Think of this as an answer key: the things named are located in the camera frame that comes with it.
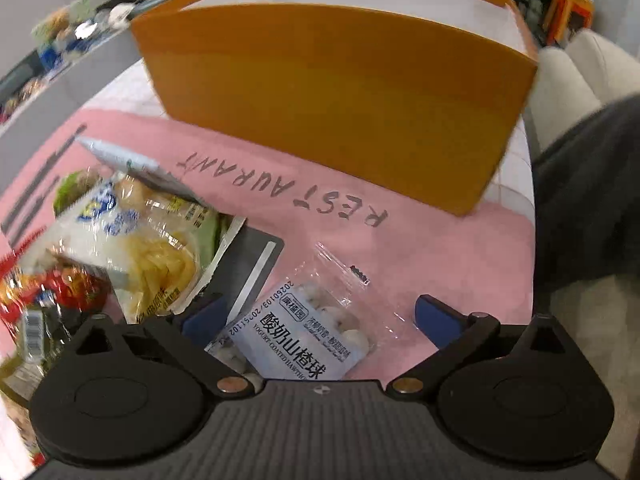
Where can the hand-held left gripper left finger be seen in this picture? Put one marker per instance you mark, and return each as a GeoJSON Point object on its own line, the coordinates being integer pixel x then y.
{"type": "Point", "coordinates": [202, 317]}

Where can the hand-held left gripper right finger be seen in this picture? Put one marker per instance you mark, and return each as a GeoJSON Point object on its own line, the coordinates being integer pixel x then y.
{"type": "Point", "coordinates": [437, 322]}

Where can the white hawthorn ball snack packet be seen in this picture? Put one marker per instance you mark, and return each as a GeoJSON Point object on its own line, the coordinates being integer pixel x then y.
{"type": "Point", "coordinates": [295, 340]}

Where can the red snack packet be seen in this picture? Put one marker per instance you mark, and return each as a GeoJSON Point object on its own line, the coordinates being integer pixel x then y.
{"type": "Point", "coordinates": [75, 285]}

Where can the orange cardboard box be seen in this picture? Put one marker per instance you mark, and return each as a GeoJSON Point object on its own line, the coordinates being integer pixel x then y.
{"type": "Point", "coordinates": [340, 110]}

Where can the pink printed placemat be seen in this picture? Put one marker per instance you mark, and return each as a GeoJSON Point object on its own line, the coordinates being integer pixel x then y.
{"type": "Point", "coordinates": [350, 240]}

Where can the dark grey cloth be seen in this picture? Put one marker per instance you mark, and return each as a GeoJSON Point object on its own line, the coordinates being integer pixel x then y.
{"type": "Point", "coordinates": [590, 200]}

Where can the grey marble television console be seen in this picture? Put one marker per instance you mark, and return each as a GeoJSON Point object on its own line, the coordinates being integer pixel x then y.
{"type": "Point", "coordinates": [60, 90]}

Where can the beige sofa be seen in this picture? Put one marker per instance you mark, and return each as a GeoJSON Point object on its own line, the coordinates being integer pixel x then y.
{"type": "Point", "coordinates": [590, 70]}

